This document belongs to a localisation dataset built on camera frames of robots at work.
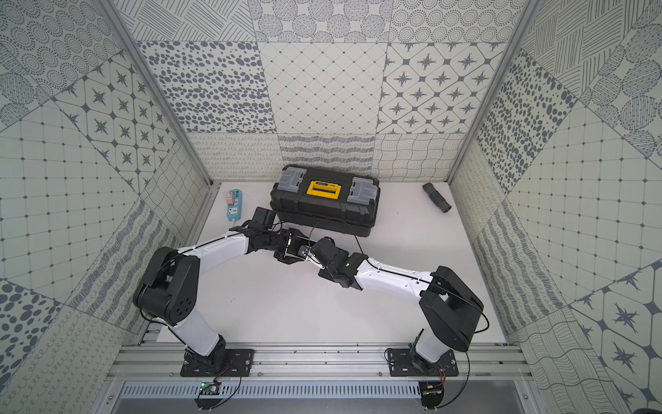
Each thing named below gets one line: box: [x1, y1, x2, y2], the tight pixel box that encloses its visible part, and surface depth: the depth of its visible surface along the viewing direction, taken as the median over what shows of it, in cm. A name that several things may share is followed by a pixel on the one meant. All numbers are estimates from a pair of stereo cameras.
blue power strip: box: [226, 188, 243, 222], surface depth 109 cm
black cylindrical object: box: [422, 181, 452, 214], surface depth 115 cm
